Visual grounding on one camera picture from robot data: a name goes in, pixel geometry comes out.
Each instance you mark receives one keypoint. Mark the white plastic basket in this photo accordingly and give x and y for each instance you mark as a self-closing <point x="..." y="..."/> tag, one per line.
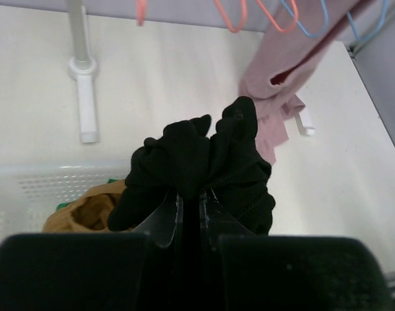
<point x="29" y="194"/>

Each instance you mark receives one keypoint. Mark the black tank top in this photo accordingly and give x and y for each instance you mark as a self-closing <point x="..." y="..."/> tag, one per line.
<point x="187" y="160"/>

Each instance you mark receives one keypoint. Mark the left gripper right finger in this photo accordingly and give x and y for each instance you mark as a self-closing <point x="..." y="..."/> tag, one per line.
<point x="244" y="271"/>

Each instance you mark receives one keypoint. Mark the pink wire hanger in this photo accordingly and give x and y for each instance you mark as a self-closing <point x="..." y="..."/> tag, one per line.
<point x="141" y="7"/>

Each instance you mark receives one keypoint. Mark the blue hanger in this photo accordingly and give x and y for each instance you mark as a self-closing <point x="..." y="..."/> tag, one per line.
<point x="316" y="21"/>
<point x="367" y="15"/>

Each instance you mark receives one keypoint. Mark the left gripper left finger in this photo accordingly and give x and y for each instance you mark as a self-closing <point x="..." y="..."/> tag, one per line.
<point x="92" y="271"/>

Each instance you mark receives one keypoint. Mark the pink tank top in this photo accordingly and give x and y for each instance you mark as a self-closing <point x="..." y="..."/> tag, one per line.
<point x="282" y="64"/>

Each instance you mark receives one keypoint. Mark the green tank top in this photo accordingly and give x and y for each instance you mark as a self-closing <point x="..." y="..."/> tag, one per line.
<point x="110" y="181"/>

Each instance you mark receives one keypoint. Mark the brown tank top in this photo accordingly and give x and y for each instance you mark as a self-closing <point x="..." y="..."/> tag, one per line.
<point x="87" y="214"/>

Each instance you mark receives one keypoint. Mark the white metal clothes rack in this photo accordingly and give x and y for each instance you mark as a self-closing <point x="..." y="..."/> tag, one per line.
<point x="83" y="69"/>

